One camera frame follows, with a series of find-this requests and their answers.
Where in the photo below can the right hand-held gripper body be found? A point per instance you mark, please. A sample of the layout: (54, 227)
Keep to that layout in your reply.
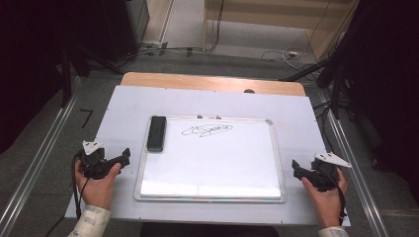
(324, 177)

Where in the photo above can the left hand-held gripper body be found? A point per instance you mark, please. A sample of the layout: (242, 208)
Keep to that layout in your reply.
(94, 163)

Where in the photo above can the black whiteboard eraser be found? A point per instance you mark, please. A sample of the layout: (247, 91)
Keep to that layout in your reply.
(156, 133)

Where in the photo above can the metal-framed whiteboard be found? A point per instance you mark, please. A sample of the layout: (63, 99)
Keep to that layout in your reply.
(214, 158)

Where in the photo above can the person's right hand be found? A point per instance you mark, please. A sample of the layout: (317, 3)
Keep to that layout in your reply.
(326, 205)

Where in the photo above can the person's left hand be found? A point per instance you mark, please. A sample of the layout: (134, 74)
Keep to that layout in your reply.
(97, 191)

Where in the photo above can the white table cover sheet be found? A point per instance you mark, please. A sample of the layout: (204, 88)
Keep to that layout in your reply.
(125, 105)

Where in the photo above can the black metal stand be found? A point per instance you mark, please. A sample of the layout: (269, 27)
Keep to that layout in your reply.
(336, 82)
(67, 79)

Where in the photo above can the wooden board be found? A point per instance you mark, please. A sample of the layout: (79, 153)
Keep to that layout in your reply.
(197, 81)

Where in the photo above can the grey power strip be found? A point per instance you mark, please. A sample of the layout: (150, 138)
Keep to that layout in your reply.
(154, 45)

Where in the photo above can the black cabinet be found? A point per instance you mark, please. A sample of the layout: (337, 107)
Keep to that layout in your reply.
(122, 26)

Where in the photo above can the light wooden shelf unit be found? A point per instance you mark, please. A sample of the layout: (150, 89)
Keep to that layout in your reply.
(263, 19)

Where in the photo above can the aluminium floor rail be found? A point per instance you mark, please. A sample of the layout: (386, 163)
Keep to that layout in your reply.
(36, 161)
(359, 184)

